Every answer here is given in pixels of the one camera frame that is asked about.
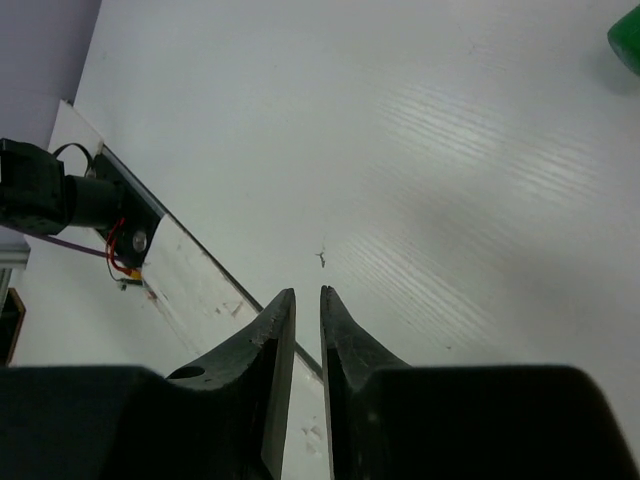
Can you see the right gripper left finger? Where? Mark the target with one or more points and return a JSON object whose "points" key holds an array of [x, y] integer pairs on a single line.
{"points": [[221, 416]]}

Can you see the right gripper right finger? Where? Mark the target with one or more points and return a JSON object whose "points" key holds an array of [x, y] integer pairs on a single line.
{"points": [[387, 419]]}

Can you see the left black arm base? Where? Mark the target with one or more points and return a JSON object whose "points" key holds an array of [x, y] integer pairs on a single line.
{"points": [[129, 235]]}

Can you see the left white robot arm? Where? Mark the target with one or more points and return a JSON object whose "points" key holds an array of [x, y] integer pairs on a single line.
{"points": [[39, 198]]}

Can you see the white foam block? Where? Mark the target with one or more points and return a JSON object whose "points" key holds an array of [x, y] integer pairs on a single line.
{"points": [[204, 308]]}

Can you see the green plastic bottle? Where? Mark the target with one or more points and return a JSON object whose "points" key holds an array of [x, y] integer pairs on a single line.
{"points": [[624, 40]]}

